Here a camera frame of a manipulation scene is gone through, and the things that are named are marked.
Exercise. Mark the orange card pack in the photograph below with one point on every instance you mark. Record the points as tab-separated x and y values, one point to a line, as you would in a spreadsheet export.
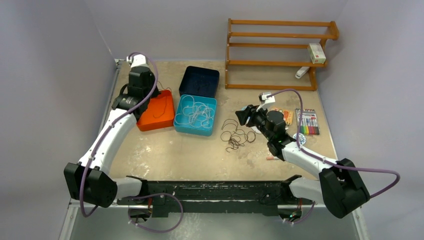
287	115

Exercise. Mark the coloured marker set pack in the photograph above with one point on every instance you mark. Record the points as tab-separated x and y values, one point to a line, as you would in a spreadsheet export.
309	122

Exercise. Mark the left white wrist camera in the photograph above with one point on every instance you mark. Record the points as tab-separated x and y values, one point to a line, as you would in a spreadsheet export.
137	60

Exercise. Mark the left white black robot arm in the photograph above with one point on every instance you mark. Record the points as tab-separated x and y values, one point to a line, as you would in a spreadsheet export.
109	142

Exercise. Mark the white orange marker pen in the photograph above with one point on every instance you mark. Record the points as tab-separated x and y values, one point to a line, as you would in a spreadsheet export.
272	158

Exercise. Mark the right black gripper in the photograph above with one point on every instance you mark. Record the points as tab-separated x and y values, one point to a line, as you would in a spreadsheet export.
250	112

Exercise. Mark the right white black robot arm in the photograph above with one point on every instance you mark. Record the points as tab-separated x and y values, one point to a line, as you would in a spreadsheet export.
337	183

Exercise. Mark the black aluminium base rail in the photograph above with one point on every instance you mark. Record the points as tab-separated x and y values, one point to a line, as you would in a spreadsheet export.
215	197

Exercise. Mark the light blue plastic tray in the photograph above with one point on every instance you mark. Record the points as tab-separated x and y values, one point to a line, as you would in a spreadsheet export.
195	115

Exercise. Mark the dark blue plastic tray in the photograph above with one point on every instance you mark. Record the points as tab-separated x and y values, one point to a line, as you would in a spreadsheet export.
199	81

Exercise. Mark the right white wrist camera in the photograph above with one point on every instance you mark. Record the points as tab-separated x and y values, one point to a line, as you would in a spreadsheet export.
267	100

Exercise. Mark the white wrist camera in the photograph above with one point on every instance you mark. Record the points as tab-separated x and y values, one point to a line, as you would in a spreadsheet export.
267	100
137	60

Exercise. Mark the white stapler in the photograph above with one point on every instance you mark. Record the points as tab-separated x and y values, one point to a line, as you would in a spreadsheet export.
301	72

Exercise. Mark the orange plastic tray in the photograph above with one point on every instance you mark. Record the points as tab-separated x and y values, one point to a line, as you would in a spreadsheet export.
160	113

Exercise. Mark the white cardboard box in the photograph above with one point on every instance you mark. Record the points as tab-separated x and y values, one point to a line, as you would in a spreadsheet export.
316	53

